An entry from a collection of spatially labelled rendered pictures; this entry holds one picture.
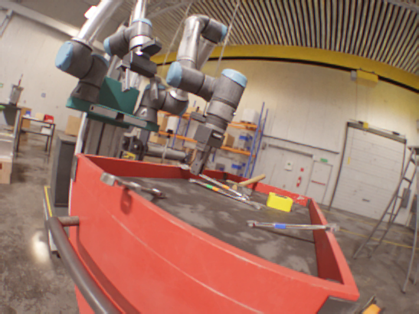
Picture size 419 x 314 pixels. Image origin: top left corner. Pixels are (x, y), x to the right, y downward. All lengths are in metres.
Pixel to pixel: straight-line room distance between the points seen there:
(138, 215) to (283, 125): 10.80
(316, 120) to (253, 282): 10.89
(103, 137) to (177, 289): 1.26
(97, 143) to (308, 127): 10.39
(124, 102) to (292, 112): 10.38
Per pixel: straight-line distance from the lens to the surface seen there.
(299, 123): 10.90
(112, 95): 1.29
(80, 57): 1.02
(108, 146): 1.40
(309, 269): 0.26
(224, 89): 0.56
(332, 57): 8.56
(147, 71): 0.69
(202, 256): 0.16
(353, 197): 10.87
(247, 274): 0.15
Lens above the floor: 1.01
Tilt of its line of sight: 1 degrees down
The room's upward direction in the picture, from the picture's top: 15 degrees clockwise
